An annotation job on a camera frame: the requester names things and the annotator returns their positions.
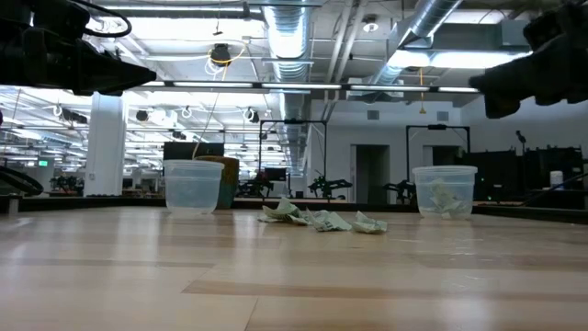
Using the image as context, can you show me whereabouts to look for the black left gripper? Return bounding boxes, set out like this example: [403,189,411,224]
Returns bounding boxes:
[0,0,158,97]

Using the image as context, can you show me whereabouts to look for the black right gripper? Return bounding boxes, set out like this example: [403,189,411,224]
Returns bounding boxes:
[469,31,588,119]

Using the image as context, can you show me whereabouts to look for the green banknote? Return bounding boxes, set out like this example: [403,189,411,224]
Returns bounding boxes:
[305,209,353,233]
[438,192,465,213]
[429,177,454,203]
[256,211,314,226]
[424,204,454,220]
[262,197,302,220]

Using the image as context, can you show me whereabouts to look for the white building pillar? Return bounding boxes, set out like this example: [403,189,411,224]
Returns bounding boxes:
[84,91,128,198]

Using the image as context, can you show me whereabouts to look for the black cabinets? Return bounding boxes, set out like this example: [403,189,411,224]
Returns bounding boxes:
[461,145,585,203]

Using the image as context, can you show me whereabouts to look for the yellow hanging pendant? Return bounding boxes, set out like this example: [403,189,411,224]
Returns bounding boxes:
[416,67,427,115]

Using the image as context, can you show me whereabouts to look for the black monitor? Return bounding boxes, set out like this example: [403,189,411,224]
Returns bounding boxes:
[163,141,226,162]

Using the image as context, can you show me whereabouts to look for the clear plastic cup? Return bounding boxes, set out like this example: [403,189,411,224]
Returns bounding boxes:
[163,159,226,216]
[412,165,479,221]

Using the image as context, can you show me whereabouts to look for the olive brown ceramic mug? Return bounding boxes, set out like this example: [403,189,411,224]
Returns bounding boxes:
[195,154,241,211]

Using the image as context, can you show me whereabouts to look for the long linear ceiling light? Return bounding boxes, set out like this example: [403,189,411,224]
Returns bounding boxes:
[132,80,481,95]

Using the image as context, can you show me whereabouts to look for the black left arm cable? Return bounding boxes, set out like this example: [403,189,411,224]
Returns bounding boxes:
[68,0,133,39]

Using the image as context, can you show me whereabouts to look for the black robot station frame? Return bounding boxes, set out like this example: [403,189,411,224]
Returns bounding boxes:
[258,118,329,199]
[405,123,472,169]

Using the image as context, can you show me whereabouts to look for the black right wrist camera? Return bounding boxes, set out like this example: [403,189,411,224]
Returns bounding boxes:
[523,2,588,51]

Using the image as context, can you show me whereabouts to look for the slanted silver ventilation duct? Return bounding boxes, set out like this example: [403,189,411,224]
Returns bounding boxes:
[367,0,464,86]

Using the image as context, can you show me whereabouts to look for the hanging yellow cord reel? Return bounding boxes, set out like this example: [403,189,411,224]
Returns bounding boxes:
[209,42,247,66]

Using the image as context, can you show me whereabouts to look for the thick black cable loop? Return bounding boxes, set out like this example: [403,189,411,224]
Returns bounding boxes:
[0,164,46,198]

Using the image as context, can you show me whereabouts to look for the black aluminium table frame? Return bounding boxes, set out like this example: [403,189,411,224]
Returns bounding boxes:
[0,193,588,226]

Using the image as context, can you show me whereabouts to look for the wide silver ventilation duct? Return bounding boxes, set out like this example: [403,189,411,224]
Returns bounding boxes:
[261,0,318,178]

